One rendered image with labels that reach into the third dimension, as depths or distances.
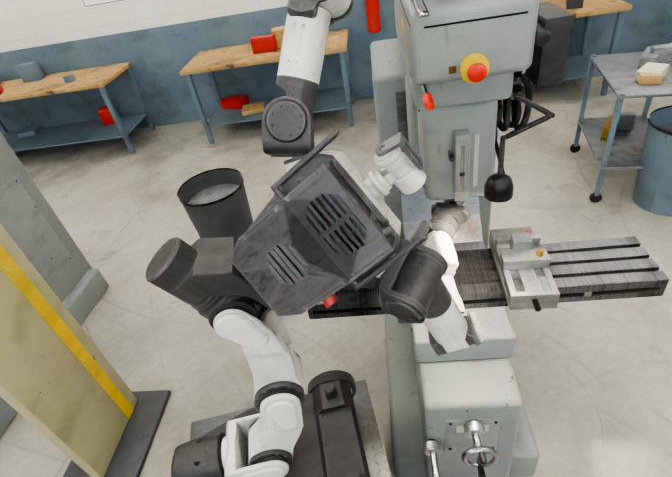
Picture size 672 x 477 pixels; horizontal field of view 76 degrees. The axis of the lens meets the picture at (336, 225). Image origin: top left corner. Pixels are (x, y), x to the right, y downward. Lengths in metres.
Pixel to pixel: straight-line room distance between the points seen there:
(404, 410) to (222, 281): 1.40
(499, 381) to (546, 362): 1.01
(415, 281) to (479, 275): 0.77
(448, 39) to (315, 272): 0.56
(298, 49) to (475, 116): 0.53
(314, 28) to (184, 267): 0.56
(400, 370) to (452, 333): 1.22
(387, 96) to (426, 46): 0.68
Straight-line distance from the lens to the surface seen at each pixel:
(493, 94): 1.19
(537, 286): 1.57
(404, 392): 2.22
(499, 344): 1.63
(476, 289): 1.63
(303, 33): 0.94
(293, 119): 0.87
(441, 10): 1.01
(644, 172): 3.68
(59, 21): 6.56
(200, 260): 0.99
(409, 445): 2.10
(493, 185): 1.17
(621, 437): 2.50
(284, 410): 1.29
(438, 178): 1.31
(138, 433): 2.74
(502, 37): 1.05
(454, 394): 1.61
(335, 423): 1.73
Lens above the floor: 2.10
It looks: 37 degrees down
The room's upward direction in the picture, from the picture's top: 11 degrees counter-clockwise
